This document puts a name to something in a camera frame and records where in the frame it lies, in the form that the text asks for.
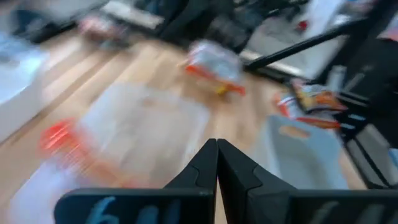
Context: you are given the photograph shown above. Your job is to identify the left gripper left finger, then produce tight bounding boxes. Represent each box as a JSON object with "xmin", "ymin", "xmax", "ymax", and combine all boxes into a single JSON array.
[{"xmin": 54, "ymin": 138, "xmax": 218, "ymax": 224}]

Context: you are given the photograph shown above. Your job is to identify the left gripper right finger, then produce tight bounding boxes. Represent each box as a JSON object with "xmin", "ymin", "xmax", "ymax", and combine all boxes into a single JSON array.
[{"xmin": 217, "ymin": 138, "xmax": 398, "ymax": 224}]

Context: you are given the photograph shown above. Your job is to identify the grey plastic bin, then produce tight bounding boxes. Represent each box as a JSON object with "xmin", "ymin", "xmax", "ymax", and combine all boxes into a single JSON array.
[{"xmin": 252, "ymin": 113, "xmax": 351, "ymax": 191}]

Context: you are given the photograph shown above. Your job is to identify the clear plastic bin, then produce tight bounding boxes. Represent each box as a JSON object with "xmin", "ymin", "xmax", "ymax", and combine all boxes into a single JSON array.
[{"xmin": 73, "ymin": 81, "xmax": 213, "ymax": 191}]

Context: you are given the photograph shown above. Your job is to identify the white translucent plastic bin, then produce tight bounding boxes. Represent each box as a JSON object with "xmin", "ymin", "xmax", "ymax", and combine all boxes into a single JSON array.
[{"xmin": 0, "ymin": 40, "xmax": 52, "ymax": 144}]

